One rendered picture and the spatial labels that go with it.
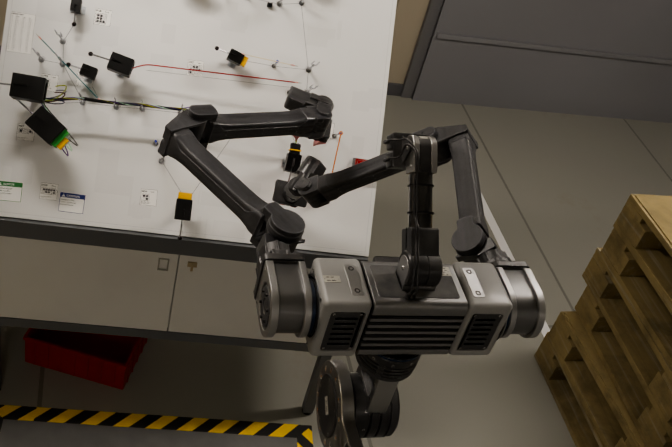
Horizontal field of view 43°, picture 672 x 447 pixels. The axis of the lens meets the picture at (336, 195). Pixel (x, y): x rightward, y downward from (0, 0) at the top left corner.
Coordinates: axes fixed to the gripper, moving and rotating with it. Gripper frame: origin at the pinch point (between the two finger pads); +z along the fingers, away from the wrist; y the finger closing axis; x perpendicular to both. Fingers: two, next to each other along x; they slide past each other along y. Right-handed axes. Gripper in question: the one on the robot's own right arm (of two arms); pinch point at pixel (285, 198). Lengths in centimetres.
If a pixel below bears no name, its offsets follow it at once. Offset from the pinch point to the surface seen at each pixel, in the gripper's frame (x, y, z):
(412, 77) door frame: -141, -94, 224
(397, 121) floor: -108, -88, 216
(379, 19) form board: -64, -19, -3
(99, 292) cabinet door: 36, 49, 35
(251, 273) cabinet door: 21.7, 3.3, 23.0
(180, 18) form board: -48, 43, -1
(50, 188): 11, 69, 8
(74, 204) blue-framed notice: 14, 61, 9
